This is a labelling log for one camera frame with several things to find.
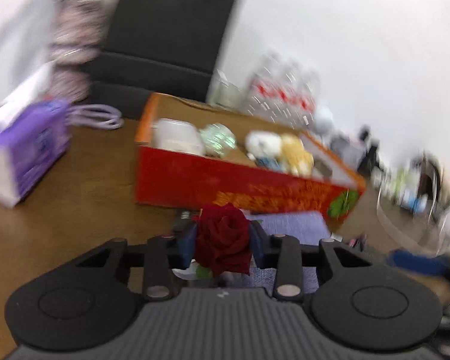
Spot red cardboard box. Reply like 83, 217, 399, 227
135, 92, 367, 232

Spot white plastic cup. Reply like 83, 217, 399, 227
151, 118, 206, 157

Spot glass cup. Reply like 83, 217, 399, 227
210, 69, 247, 111

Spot clear water bottle red label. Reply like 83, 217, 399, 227
270, 54, 298, 124
247, 54, 275, 119
293, 64, 320, 129

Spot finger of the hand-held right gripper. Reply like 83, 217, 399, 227
384, 249, 450, 282

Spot purple towel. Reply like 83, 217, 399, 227
225, 211, 333, 295

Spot pink speckled vase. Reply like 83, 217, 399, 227
50, 0, 108, 103

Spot black paper bag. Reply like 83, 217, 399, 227
84, 0, 241, 121

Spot white and yellow plush toy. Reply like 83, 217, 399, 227
245, 130, 315, 177

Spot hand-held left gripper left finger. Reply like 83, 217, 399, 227
73, 223, 198, 302

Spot white astronaut figure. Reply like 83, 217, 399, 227
314, 106, 337, 136

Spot shiny green ball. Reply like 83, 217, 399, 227
200, 122, 238, 158

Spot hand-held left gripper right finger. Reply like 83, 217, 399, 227
249, 222, 376, 302

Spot purple cable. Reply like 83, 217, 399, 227
65, 104, 125, 131

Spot small tin box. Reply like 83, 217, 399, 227
330, 135, 361, 170

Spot red rose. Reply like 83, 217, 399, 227
192, 202, 253, 280

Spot purple tissue box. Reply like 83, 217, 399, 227
0, 64, 73, 209

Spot black upright device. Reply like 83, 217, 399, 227
358, 124, 380, 177

